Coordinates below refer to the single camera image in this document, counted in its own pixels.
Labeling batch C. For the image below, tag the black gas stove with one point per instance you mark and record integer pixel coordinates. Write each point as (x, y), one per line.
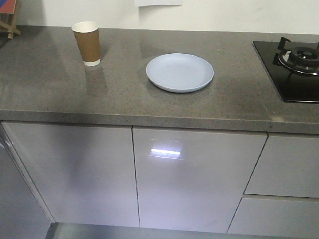
(293, 68)

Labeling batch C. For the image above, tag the grey drawer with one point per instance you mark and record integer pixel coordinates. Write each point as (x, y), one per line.
(288, 166)
(279, 217)

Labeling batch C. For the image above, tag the grey upper drawer front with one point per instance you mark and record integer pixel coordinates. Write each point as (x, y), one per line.
(288, 166)

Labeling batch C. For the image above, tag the light blue plate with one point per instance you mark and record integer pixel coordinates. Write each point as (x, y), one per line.
(179, 73)

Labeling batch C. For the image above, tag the wooden folding rack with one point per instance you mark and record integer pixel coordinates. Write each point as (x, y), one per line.
(9, 10)

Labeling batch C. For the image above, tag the brown paper cup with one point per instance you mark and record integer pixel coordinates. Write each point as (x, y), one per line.
(87, 37)

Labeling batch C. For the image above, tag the white paper on wall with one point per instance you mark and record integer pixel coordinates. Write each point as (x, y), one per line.
(142, 3)

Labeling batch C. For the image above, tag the grey lower drawer front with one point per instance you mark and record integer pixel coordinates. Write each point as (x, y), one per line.
(279, 217)

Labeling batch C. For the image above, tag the grey corner cabinet door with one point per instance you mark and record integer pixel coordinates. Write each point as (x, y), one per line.
(85, 174)

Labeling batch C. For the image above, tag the grey side cabinet door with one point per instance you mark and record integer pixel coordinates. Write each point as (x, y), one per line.
(192, 180)

